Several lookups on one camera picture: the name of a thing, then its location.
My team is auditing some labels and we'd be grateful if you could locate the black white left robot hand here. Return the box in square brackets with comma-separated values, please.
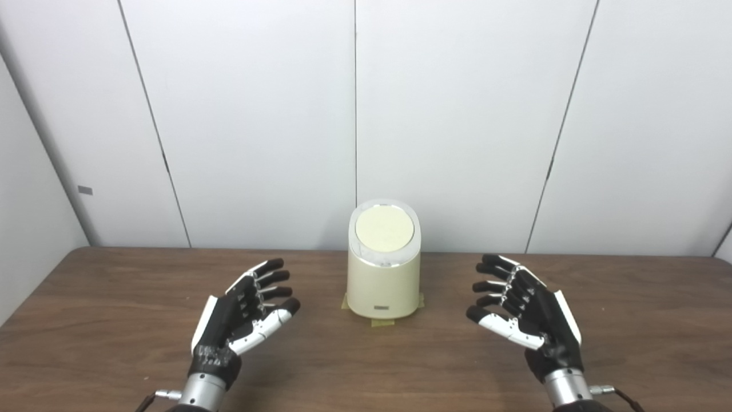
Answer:
[189, 258, 301, 390]

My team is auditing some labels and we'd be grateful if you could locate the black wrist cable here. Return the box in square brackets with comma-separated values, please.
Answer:
[589, 385, 646, 412]
[134, 390, 182, 412]

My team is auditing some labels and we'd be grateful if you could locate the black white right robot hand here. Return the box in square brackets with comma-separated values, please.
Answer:
[466, 254, 584, 383]

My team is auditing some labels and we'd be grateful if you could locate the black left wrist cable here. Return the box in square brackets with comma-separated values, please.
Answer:
[134, 390, 182, 412]

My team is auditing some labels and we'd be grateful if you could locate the cream-colored round bin body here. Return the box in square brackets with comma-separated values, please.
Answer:
[347, 199, 422, 320]

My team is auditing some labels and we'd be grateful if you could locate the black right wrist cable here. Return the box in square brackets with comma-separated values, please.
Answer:
[589, 385, 646, 412]

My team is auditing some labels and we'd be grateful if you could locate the cream round bin lid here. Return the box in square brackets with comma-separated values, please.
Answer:
[355, 204, 415, 252]

